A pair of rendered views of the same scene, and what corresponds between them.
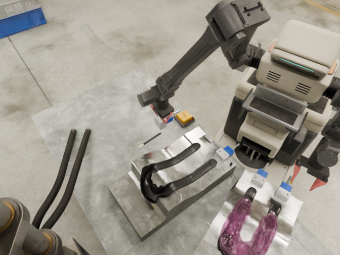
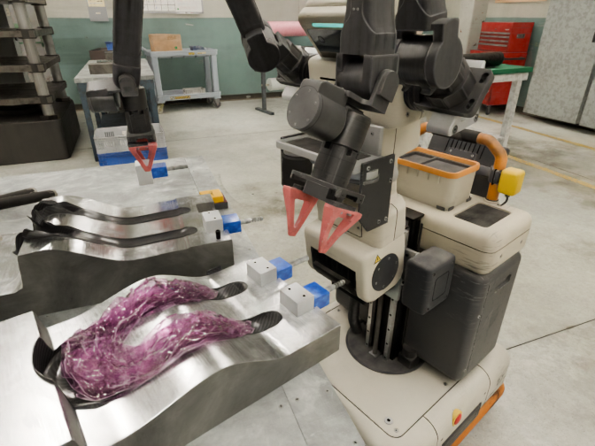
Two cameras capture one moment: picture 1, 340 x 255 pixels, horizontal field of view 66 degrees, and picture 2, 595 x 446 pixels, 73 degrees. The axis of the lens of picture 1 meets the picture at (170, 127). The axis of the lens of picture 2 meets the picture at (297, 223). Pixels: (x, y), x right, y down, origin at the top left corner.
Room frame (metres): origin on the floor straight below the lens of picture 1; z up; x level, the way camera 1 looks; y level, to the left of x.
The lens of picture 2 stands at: (-0.08, -0.64, 1.30)
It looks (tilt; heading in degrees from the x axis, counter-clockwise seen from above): 27 degrees down; 17
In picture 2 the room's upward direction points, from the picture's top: straight up
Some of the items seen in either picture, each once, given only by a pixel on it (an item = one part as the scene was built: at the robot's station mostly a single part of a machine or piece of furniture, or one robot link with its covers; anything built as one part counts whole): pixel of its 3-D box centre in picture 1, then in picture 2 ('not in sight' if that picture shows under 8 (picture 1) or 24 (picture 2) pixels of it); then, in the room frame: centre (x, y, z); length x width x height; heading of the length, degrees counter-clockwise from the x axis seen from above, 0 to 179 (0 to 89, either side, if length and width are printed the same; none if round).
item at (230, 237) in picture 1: (249, 228); (155, 322); (0.30, -0.31, 0.90); 0.26 x 0.18 x 0.08; 146
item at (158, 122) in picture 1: (168, 116); (163, 169); (0.79, 0.01, 0.93); 0.13 x 0.05 x 0.05; 127
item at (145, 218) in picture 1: (173, 175); (104, 241); (0.52, -0.02, 0.87); 0.50 x 0.26 x 0.14; 128
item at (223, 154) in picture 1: (229, 151); (234, 223); (0.64, -0.27, 0.89); 0.13 x 0.05 x 0.05; 128
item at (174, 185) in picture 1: (178, 170); (108, 221); (0.52, -0.04, 0.92); 0.35 x 0.16 x 0.09; 128
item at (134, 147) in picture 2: (163, 114); (144, 152); (0.76, 0.03, 0.99); 0.07 x 0.07 x 0.09; 37
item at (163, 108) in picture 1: (162, 101); (138, 123); (0.77, 0.04, 1.06); 0.10 x 0.07 x 0.07; 37
